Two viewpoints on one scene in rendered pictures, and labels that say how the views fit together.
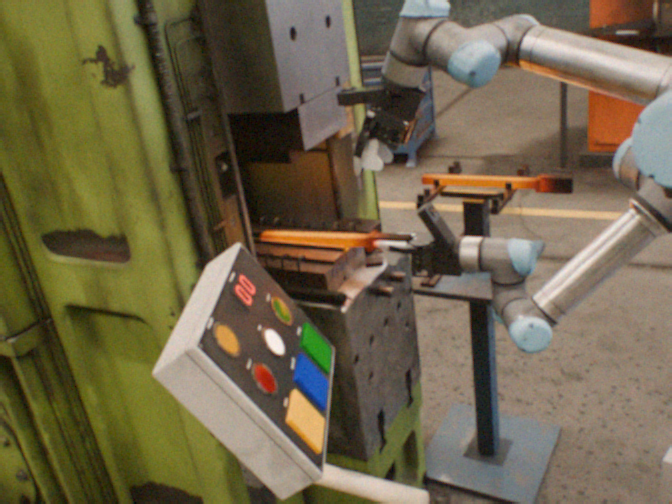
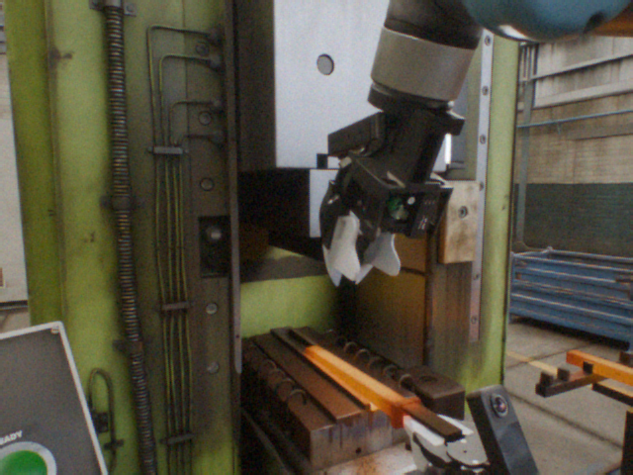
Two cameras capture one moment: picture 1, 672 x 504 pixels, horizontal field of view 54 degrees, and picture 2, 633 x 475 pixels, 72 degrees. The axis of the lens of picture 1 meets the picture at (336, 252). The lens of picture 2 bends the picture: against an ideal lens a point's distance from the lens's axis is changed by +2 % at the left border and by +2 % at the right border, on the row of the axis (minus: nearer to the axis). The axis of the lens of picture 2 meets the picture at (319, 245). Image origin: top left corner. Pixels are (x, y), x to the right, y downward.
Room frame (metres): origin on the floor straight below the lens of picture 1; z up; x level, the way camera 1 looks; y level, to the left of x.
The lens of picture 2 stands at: (0.86, -0.29, 1.33)
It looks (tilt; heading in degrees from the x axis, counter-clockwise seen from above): 7 degrees down; 31
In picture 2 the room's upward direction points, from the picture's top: straight up
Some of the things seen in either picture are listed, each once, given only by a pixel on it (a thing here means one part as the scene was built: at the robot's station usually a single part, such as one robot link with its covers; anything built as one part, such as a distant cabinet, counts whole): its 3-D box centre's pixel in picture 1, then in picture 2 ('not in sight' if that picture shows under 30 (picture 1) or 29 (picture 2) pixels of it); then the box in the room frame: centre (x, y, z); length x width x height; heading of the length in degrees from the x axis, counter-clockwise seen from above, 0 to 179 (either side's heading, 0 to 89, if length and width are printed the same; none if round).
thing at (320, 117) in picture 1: (246, 117); (308, 200); (1.56, 0.16, 1.32); 0.42 x 0.20 x 0.10; 59
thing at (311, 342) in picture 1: (314, 349); not in sight; (1.02, 0.06, 1.01); 0.07 x 0.05 x 0.07; 174
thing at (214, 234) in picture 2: (221, 176); (214, 246); (1.37, 0.22, 1.24); 0.03 x 0.03 x 0.07; 59
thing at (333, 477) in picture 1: (331, 476); not in sight; (1.11, 0.08, 0.62); 0.44 x 0.05 x 0.05; 59
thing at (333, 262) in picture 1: (273, 255); (309, 378); (1.56, 0.16, 0.96); 0.42 x 0.20 x 0.09; 59
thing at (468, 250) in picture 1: (472, 253); not in sight; (1.32, -0.30, 1.00); 0.08 x 0.05 x 0.08; 149
